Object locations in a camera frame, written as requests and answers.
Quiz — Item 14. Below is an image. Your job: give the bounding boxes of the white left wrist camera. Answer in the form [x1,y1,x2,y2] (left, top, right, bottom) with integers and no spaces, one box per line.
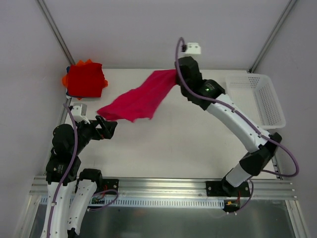
[71,103,90,124]

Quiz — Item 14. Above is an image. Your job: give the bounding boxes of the red folded t shirt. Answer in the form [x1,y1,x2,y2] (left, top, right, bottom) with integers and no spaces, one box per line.
[67,62,105,99]

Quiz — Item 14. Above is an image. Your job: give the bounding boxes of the aluminium corner post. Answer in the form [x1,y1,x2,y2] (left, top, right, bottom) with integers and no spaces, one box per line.
[36,0,75,65]
[248,0,299,73]

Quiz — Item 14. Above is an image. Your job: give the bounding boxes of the aluminium corner post left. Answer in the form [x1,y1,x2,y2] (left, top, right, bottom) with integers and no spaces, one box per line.
[36,0,75,65]

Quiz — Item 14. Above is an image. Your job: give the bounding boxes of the aluminium corner post right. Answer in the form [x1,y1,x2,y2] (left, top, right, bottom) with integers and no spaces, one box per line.
[248,0,299,73]

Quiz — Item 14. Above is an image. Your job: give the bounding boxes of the magenta t shirt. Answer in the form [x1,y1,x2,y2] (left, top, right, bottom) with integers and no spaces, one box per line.
[97,69,177,122]

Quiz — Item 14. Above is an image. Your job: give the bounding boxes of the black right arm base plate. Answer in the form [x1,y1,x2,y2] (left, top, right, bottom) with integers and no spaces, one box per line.
[205,179,251,198]

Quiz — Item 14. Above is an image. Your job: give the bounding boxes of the white slotted cable duct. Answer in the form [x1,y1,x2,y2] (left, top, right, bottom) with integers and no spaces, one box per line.
[39,196,225,208]

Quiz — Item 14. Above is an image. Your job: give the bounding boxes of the orange folded t shirt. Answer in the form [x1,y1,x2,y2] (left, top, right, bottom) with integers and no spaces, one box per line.
[61,59,109,101]

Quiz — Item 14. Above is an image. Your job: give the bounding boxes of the white perforated plastic basket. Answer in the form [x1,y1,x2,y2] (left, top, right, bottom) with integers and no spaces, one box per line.
[225,73,286,130]

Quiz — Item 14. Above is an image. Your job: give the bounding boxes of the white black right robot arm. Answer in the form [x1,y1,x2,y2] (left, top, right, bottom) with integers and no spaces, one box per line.
[175,57,282,197]

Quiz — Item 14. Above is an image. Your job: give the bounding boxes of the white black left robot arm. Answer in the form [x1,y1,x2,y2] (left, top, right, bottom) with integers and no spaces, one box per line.
[41,116,118,238]

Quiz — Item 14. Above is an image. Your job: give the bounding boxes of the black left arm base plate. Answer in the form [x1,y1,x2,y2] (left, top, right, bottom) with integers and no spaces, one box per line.
[94,178,119,196]

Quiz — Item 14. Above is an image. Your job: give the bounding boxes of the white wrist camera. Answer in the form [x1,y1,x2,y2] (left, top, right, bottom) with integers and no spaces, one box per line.
[181,42,202,55]
[71,103,90,124]

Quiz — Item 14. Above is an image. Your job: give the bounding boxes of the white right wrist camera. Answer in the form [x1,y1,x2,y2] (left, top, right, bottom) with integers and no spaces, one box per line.
[181,42,202,55]

